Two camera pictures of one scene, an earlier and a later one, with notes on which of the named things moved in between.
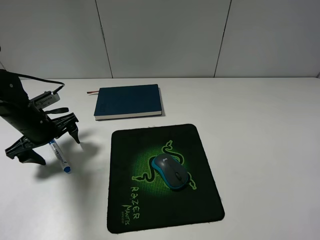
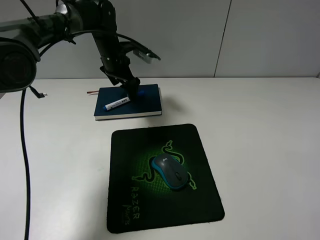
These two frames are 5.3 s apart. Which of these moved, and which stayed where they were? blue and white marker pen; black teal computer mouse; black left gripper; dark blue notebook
Moved: blue and white marker pen; black left gripper
Stayed: black teal computer mouse; dark blue notebook
